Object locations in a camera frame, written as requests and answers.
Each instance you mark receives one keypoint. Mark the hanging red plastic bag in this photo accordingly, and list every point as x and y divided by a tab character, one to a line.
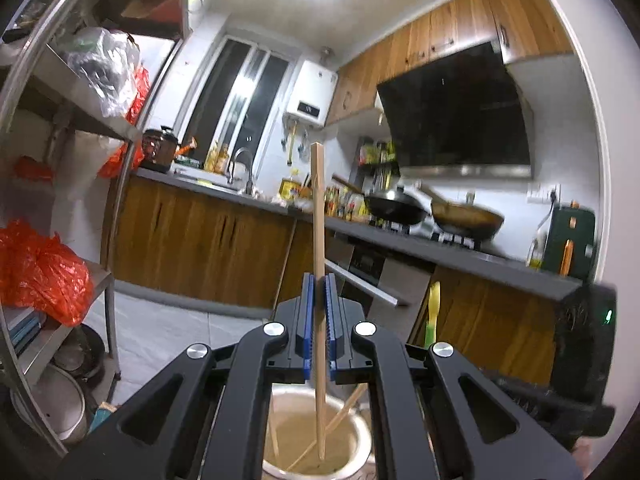
125	145

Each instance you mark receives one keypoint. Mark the wooden broom stick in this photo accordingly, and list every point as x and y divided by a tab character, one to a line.
285	270

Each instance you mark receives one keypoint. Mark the yellow cooking oil bottle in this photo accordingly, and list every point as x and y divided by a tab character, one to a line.
289	191

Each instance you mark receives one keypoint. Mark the kitchen window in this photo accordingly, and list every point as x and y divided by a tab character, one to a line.
235	95

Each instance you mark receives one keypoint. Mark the metal sink faucet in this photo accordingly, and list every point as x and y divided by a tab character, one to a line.
247	170

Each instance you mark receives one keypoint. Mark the large metal pot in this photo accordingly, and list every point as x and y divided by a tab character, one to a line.
55	405

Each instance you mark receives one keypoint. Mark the wooden chopstick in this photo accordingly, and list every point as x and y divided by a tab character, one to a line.
317	210
274	430
345	407

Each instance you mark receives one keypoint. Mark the crumpled red plastic bag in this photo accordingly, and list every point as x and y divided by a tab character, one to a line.
40	270

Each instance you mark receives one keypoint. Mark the wooden lower cabinets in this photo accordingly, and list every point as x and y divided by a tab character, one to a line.
200	240

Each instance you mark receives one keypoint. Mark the wooden upper cabinets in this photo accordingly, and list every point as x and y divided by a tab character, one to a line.
450	25

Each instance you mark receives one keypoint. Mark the clear plastic bag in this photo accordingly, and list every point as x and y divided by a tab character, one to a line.
105	70

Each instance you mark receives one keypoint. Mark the dark green air fryer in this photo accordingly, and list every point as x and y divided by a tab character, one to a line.
567	240

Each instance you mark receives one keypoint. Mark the dark red pressure cooker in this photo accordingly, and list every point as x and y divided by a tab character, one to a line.
159	150

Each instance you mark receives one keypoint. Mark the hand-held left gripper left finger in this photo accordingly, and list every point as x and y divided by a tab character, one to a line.
309	330

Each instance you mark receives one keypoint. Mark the white wall socket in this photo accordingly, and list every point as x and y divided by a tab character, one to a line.
542	193

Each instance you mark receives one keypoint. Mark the row of seasoning bottles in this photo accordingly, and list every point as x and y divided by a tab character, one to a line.
345	205

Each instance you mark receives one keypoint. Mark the red flat item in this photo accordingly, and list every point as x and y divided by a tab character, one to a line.
32	167

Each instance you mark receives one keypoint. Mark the yellow plastic tongs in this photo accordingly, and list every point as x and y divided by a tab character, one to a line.
433	310

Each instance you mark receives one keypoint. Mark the small metal pot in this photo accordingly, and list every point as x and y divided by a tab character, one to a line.
82	355

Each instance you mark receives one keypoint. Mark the built-in oven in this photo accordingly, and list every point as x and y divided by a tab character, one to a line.
367	265

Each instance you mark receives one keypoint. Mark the black wok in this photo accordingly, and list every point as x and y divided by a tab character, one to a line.
395	207

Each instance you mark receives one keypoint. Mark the glass olive oil bottle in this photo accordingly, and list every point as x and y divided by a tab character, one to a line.
535	255

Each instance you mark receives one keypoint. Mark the black range hood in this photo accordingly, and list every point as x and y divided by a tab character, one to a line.
455	110

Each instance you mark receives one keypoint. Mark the golden frying pan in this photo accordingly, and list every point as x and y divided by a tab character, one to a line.
470	220

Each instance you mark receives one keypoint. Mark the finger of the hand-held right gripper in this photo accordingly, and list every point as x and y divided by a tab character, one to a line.
520	392

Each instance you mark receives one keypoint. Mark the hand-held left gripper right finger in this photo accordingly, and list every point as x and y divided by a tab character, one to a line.
331	330

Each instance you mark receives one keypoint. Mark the wall spice rack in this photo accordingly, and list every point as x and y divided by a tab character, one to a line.
377	157

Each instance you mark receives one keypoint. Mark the white water heater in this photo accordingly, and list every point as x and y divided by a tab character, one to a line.
310	92

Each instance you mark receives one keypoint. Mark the floral ceramic utensil holder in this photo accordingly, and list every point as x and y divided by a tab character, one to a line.
295	425

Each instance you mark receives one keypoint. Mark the wooden cabinets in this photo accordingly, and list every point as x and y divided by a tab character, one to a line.
200	240
450	25

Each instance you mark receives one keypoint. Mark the metal shelf rack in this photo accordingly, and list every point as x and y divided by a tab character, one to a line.
75	115

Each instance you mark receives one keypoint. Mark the grey kitchen countertop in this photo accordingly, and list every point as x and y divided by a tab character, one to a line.
450	255

